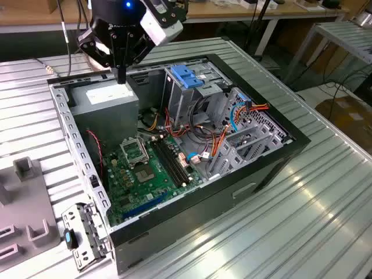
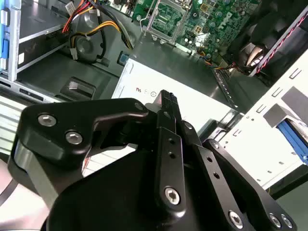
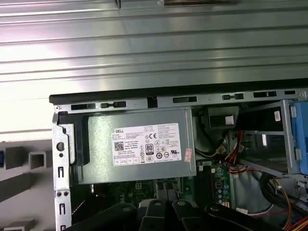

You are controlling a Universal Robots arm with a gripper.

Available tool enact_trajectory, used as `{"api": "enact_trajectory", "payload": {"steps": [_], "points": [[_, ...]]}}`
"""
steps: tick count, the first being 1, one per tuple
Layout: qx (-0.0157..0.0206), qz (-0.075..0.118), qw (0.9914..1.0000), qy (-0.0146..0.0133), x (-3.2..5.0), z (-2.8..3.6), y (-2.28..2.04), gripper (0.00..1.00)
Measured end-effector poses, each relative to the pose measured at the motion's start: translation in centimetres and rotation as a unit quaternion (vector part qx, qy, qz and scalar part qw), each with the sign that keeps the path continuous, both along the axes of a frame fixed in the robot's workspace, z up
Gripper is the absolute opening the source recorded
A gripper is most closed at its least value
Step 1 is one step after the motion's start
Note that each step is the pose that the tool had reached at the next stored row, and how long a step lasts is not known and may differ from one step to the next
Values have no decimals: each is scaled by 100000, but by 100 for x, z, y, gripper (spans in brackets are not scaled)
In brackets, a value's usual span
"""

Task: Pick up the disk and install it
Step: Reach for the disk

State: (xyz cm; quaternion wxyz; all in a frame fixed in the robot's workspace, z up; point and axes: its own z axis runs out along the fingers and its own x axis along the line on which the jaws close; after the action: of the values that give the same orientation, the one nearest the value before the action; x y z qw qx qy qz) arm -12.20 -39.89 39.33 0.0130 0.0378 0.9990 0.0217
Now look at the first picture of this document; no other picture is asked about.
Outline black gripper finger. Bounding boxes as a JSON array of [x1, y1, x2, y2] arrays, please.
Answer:
[[121, 30, 155, 84], [77, 27, 122, 84]]

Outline orange red power wire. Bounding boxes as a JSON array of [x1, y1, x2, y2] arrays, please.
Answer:
[[210, 100, 270, 160]]

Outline grey metal disk bay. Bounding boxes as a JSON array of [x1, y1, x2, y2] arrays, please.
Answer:
[[206, 87, 294, 183]]

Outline blue plastic drive latch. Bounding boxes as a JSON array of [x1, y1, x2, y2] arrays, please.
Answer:
[[170, 65, 206, 90]]

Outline grey optical drive cage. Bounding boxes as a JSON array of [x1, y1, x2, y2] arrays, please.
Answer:
[[160, 59, 234, 126]]

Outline grey power supply unit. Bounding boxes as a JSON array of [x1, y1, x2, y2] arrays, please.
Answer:
[[69, 78, 140, 149]]

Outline metal socket cover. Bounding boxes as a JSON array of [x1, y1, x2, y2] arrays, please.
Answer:
[[119, 138, 151, 168]]

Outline black RAM slot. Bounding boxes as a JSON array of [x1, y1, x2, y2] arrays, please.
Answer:
[[153, 139, 184, 187], [161, 137, 191, 184], [158, 138, 188, 185], [150, 139, 181, 188]]

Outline small white box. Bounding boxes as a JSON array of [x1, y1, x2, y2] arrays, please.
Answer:
[[240, 0, 279, 10]]

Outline CPU socket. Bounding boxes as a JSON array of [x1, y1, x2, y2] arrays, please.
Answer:
[[134, 164, 158, 184]]

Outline black stand pole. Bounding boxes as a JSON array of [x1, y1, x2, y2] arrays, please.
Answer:
[[244, 0, 273, 59]]

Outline green motherboard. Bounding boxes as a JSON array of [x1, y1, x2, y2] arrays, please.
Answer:
[[102, 134, 204, 228]]

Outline blue expansion slot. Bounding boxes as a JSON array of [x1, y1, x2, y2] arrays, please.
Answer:
[[121, 190, 170, 221]]

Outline grey parts rack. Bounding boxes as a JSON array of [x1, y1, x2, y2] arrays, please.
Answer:
[[0, 156, 62, 262]]

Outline black open PC case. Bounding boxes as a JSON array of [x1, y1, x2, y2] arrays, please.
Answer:
[[46, 53, 312, 276]]

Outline black latch with blue mark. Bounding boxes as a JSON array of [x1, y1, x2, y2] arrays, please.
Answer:
[[63, 228, 80, 251]]

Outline metal slat side table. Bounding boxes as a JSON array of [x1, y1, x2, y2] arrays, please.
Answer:
[[283, 20, 372, 85]]

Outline large brown cardboard box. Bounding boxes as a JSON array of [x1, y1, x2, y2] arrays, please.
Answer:
[[315, 97, 372, 152]]

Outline silver metal cylinder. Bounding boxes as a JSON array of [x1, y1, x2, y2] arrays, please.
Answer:
[[353, 8, 372, 27]]

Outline black camera cable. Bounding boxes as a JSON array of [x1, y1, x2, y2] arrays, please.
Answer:
[[59, 0, 73, 78]]

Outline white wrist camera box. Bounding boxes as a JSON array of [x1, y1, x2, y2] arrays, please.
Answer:
[[139, 5, 184, 47]]

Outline black cable with metal connector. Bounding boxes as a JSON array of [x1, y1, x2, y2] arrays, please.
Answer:
[[34, 57, 60, 78]]

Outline yellow black power wires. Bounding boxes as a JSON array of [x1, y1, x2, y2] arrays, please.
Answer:
[[139, 107, 162, 132]]

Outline orange red wire bundle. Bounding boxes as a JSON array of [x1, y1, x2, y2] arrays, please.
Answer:
[[163, 106, 194, 140]]

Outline black cable bundle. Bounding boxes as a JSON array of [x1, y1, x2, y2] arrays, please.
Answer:
[[188, 97, 224, 143]]

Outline red black fan wire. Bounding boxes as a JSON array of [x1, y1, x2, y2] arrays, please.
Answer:
[[86, 129, 105, 178]]

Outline thin wires with white connector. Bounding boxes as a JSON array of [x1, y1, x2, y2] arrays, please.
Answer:
[[190, 149, 216, 166]]

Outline silver rear slot bracket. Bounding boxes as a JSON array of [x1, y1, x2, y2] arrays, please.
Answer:
[[60, 203, 113, 273]]

